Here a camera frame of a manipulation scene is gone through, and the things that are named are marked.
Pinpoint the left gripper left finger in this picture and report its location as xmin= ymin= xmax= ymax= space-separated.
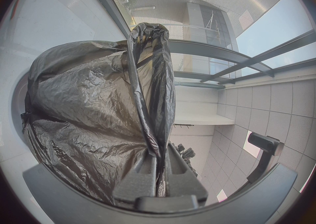
xmin=112 ymin=150 xmax=157 ymax=206

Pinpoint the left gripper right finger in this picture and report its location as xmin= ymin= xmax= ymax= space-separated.
xmin=164 ymin=143 xmax=208 ymax=207

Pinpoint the black plastic bag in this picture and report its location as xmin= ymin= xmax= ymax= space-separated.
xmin=21 ymin=22 xmax=176 ymax=205

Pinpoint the white trash bin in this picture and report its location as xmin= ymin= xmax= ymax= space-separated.
xmin=10 ymin=70 xmax=42 ymax=167

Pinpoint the window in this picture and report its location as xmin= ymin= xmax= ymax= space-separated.
xmin=77 ymin=0 xmax=316 ymax=88

